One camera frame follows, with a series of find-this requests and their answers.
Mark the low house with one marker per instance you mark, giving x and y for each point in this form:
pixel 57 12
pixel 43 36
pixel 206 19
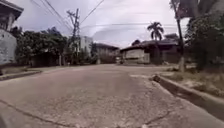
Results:
pixel 106 51

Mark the grey concrete road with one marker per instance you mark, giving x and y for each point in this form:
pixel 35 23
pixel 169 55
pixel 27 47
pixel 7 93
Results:
pixel 100 93

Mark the house with dark roof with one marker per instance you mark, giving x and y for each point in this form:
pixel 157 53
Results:
pixel 146 50

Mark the utility pole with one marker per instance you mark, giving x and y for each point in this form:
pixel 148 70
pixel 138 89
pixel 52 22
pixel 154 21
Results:
pixel 76 33

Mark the palm tree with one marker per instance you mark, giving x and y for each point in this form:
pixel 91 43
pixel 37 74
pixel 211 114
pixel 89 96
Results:
pixel 156 31

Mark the group of trees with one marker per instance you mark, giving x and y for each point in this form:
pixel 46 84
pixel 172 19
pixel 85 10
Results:
pixel 206 36
pixel 40 43

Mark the concrete kerb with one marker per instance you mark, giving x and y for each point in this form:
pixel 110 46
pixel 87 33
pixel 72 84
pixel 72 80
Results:
pixel 16 74
pixel 186 91

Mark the dirt verge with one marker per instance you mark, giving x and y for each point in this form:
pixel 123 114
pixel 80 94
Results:
pixel 200 80

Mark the building with white wall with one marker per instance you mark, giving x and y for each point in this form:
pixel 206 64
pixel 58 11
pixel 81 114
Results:
pixel 6 46

